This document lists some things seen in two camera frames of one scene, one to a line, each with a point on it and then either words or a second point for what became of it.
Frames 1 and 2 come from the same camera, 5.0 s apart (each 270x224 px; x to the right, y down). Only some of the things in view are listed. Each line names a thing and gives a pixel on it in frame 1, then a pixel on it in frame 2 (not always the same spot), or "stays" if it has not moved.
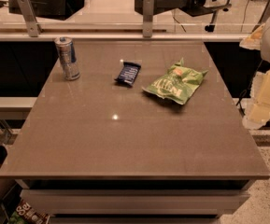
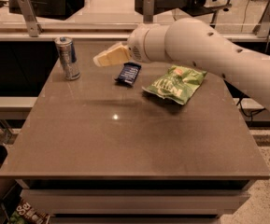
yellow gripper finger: (266, 97) -> (113, 56)
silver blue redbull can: (67, 57) stays
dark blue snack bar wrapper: (128, 74) stays
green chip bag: (178, 83) stays
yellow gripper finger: (253, 40) -> (113, 48)
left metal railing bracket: (34, 25) stays
